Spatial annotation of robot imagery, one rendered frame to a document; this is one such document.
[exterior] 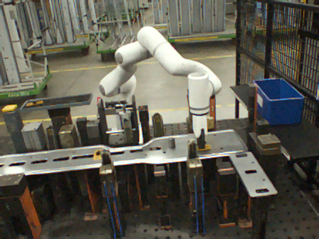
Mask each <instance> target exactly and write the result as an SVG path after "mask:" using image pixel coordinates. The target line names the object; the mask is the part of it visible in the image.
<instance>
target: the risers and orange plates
mask: <svg viewBox="0 0 319 239"><path fill-rule="evenodd" d="M26 180H27V182H28V189H29V193H30V196H31V198H32V200H33V204H34V206H35V209H36V213H37V215H38V219H39V220H40V221H51V220H52V217H53V214H54V213H55V209H56V204H55V202H54V200H53V196H52V194H51V190H50V188H49V185H48V181H40V179H38V180H37V179H36V177H35V175H32V176H27V177H26ZM117 182H118V193H119V198H120V203H121V206H122V212H123V213H131V212H132V187H131V180H130V175H129V174H128V175H127V174H126V171H122V172H118V178H117Z"/></svg>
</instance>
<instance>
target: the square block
mask: <svg viewBox="0 0 319 239"><path fill-rule="evenodd" d="M256 148H257V150H256V160H257V162H258V163H259V164H260V165H261V167H262V169H263V170H264V171H265V173H266V175H267V176H268V178H269V179H270V181H271V183H272V184H273V185H274V187H276V181H277V175H278V158H279V154H280V150H281V142H280V140H279V139H278V138H276V136H275V135H274V134H264V135H259V136H257V139H256ZM275 197H276V195H275V194H273V195H271V204H270V209H269V210H268V211H273V210H275V206H274V204H275Z"/></svg>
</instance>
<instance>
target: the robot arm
mask: <svg viewBox="0 0 319 239"><path fill-rule="evenodd" d="M153 56H154V57H155V59H156V60H157V61H158V62H159V64H161V65H162V67H163V68H164V69H165V70H166V71H167V72H168V73H169V74H171V75H172V76H187V77H188V91H189V108H190V112H191V114H192V115H193V131H194V133H195V137H197V146H198V149H205V136H207V124H206V115H207V114H208V113H209V110H210V101H209V100H210V97H211V96H212V95H215V94H217V93H218V92H220V90H221V82H220V80H219V79H218V77H217V76H215V74H213V72H211V71H210V69H208V68H207V67H206V66H204V65H203V64H201V63H198V62H196V61H192V60H187V59H184V58H182V57H181V55H180V54H178V52H176V50H175V49H174V48H173V47H172V46H171V45H170V44H169V43H168V42H167V41H166V39H164V37H163V36H162V35H161V34H160V33H159V32H158V31H157V30H156V29H155V28H153V27H151V26H145V27H143V28H141V30H140V31H139V32H138V33H137V41H136V42H134V43H130V44H127V45H125V46H122V47H121V48H119V49H118V50H117V51H116V53H115V61H116V62H117V64H118V66H117V68H116V69H114V71H112V72H111V73H109V74H108V75H106V76H105V77H104V78H103V79H102V80H101V81H100V84H99V90H100V93H101V94H102V95H103V96H106V97H112V96H116V95H118V96H117V97H116V98H115V100H114V101H119V100H120V101H122V100H127V104H128V105H130V99H131V97H132V95H133V93H134V91H135V86H136V79H135V76H134V73H136V70H137V63H139V62H141V61H143V60H147V59H150V58H152V57H153ZM121 110H122V109H118V110H116V113H115V115H114V118H115V124H116V127H117V130H122V127H121V124H120V116H119V113H120V111H121Z"/></svg>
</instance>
